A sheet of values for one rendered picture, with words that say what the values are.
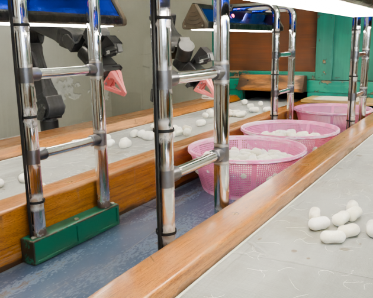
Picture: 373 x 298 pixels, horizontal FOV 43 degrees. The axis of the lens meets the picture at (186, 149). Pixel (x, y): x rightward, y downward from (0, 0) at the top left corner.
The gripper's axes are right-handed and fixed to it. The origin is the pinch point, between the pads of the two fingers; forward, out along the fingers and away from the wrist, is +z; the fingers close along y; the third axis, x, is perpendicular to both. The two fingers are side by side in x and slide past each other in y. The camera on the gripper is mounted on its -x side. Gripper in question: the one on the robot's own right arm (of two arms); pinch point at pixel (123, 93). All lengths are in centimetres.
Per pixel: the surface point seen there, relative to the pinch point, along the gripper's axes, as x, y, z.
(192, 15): -29.9, 8.1, 0.8
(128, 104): 127, 195, -97
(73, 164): -1.7, -38.6, 20.0
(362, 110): -33, 45, 51
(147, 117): 9.2, 15.1, 4.2
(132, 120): 9.2, 7.0, 4.3
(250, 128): -15.3, 13.4, 34.0
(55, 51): 109, 144, -145
